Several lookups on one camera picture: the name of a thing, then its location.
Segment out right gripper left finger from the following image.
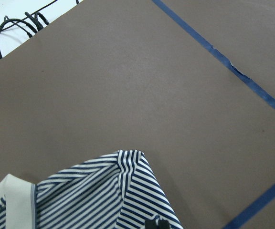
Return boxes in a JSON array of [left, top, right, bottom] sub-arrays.
[[145, 219, 157, 229]]

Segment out navy white striped polo shirt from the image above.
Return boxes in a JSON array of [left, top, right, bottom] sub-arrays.
[[0, 150, 182, 229]]

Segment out black table cables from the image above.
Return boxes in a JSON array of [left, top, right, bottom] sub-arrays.
[[0, 0, 81, 59]]

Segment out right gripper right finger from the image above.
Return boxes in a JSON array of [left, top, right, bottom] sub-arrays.
[[158, 219, 169, 229]]

